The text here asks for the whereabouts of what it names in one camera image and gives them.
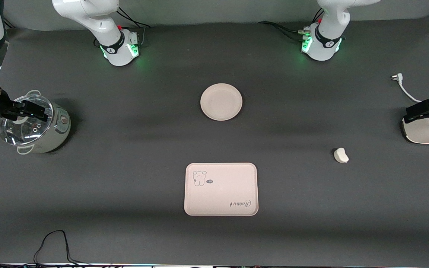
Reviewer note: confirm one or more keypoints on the cream electric cooking pot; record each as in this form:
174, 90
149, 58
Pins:
60, 130

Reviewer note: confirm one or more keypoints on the glass pot lid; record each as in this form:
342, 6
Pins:
24, 134

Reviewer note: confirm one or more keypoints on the beige rectangular printed tray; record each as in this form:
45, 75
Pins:
221, 189

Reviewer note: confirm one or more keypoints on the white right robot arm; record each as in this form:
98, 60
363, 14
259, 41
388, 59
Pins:
102, 15

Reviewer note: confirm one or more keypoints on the white bun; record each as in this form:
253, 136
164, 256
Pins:
340, 155

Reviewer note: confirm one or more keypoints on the round beige plate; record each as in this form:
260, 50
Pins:
221, 102

